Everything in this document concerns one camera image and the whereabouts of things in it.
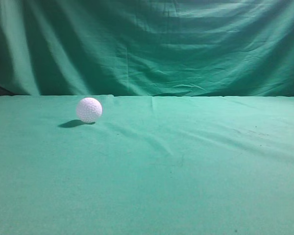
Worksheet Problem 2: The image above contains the green table cloth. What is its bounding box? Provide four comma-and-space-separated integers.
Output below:
0, 95, 294, 235

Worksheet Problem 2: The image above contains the green backdrop curtain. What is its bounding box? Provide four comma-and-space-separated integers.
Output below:
0, 0, 294, 96

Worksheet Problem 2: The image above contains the white dimpled golf ball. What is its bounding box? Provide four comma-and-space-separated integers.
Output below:
76, 97, 103, 123

